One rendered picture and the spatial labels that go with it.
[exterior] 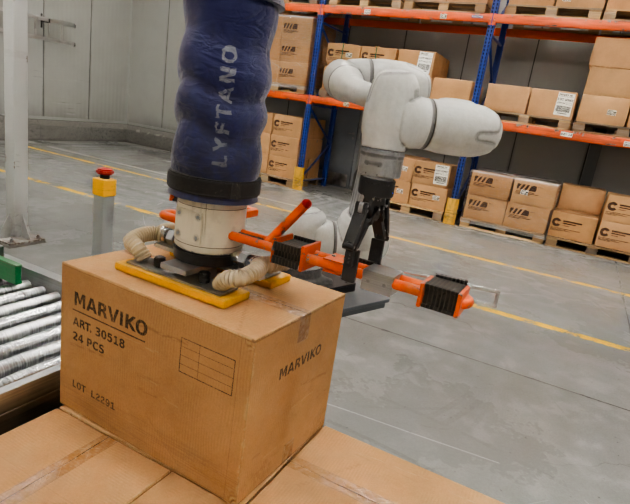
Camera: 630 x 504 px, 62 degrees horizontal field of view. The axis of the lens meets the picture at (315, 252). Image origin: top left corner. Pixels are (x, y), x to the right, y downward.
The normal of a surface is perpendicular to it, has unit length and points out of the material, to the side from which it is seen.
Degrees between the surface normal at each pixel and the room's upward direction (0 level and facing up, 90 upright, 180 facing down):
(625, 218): 92
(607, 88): 91
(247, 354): 90
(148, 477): 0
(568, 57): 90
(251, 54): 78
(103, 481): 0
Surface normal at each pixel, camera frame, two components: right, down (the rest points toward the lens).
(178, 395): -0.50, 0.16
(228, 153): 0.43, 0.04
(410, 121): 0.22, 0.32
